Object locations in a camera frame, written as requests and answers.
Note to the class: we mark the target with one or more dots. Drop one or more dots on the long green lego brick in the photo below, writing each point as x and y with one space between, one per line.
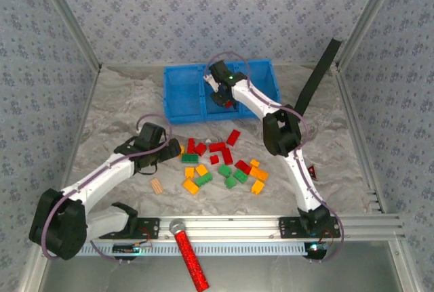
190 158
203 181

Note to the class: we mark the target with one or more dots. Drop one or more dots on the blue three-compartment plastic bin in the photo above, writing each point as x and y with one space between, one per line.
184 92

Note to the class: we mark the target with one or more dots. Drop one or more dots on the small red lego brick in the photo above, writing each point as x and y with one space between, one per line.
214 159

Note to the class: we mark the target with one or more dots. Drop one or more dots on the long red lego brick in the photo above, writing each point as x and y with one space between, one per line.
228 157
217 146

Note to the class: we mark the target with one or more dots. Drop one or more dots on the long orange lego brick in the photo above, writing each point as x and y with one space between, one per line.
259 173

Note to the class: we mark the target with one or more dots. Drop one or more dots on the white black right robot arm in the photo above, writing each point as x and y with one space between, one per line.
301 180

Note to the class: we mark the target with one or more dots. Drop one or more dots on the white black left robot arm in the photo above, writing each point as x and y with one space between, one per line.
101 183

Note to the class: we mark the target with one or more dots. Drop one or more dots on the small ridged wooden block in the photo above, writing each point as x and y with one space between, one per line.
156 186

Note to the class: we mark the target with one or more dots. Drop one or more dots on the long black flat strip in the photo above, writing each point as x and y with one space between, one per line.
318 75

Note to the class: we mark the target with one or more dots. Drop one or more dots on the small circuit board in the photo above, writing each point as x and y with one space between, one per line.
125 248
315 249

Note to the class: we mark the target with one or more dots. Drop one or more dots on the red glitter microphone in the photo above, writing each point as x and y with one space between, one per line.
190 258

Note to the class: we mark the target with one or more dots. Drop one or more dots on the red black triangle badge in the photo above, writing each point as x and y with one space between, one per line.
312 171

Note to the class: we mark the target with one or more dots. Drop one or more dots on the grey metal sheet panel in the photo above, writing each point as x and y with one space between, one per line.
288 275

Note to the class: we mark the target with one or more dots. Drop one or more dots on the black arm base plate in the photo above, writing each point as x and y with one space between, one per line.
288 227
149 227

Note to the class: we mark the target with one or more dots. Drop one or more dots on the aluminium table side rail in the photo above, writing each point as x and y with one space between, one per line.
86 109
348 95

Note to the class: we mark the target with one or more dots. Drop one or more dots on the horizontal aluminium mounting rail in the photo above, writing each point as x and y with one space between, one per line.
220 226

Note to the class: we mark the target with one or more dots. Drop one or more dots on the aluminium frame post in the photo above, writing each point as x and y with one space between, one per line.
72 17
364 17

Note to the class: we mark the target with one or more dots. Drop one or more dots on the aluminium frame strut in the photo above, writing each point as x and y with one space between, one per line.
32 275
407 265

